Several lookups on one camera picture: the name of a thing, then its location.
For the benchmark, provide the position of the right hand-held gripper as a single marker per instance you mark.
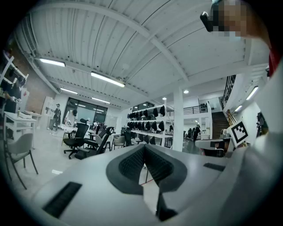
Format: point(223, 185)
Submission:
point(238, 133)

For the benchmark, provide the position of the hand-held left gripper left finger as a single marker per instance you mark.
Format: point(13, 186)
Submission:
point(123, 176)

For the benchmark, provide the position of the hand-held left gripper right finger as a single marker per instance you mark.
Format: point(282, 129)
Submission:
point(170, 174)

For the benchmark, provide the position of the brown staircase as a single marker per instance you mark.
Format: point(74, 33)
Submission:
point(220, 124)

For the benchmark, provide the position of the beige chair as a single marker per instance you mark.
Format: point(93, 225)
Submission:
point(119, 141)

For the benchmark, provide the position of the black reclined office chair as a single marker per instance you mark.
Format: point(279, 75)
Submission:
point(99, 143)

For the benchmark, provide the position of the long ceiling tube light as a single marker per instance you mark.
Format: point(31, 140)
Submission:
point(52, 62)
point(108, 79)
point(252, 93)
point(69, 91)
point(100, 100)

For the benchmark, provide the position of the white rack with black bags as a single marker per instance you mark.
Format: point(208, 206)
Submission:
point(152, 125)

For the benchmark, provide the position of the black balcony railing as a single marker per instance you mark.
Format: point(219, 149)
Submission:
point(190, 109)

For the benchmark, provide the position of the white pillar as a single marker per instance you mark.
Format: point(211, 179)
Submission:
point(178, 119)

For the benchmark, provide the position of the grey armchair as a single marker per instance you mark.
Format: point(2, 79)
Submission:
point(21, 145)

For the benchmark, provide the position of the person's head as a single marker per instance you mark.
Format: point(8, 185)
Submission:
point(236, 17)

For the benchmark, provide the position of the white table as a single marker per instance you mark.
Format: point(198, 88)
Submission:
point(20, 120)

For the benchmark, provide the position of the dark glass window wall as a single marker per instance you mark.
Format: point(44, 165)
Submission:
point(88, 111)

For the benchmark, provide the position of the black head-worn camera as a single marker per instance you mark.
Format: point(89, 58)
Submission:
point(206, 21)

